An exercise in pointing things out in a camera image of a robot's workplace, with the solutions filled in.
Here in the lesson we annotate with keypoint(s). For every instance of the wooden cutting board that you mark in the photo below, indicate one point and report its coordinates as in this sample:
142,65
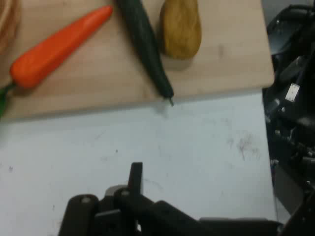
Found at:
209,68

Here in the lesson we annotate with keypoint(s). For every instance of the orange carrot with green leaves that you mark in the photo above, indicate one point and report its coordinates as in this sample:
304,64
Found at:
56,49

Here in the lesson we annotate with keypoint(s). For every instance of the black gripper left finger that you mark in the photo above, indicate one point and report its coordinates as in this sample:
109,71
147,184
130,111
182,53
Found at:
81,216

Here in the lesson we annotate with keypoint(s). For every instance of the brown potato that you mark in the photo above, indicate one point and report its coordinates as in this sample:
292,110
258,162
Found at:
180,29

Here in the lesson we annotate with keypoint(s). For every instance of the long dark green cucumber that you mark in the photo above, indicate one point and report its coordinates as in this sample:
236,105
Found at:
145,44

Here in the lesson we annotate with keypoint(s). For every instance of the black metal equipment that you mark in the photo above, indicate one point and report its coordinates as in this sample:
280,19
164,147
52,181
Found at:
292,123

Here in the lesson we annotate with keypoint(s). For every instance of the woven wicker basket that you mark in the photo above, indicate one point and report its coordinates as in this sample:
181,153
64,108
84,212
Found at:
7,22

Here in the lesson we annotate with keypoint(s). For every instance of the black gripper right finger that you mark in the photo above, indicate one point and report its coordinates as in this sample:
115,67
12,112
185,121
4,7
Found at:
147,214

